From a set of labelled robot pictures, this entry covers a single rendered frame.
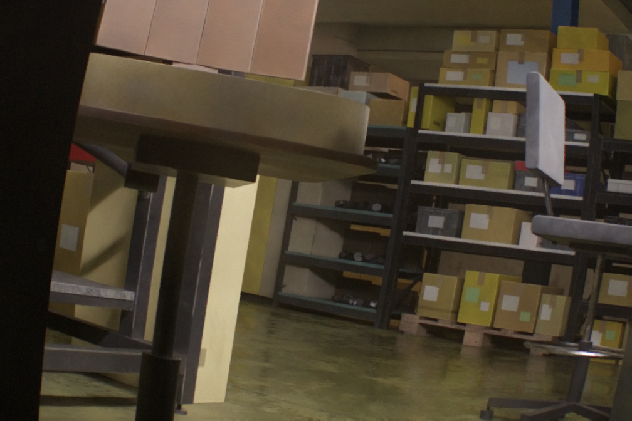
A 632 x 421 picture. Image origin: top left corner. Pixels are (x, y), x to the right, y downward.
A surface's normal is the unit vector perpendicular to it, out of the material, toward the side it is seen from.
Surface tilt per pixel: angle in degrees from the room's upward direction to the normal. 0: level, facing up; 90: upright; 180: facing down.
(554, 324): 90
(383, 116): 90
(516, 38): 90
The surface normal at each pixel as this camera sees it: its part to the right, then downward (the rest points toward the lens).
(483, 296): -0.57, -0.15
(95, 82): 0.08, -0.07
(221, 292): 0.83, 0.09
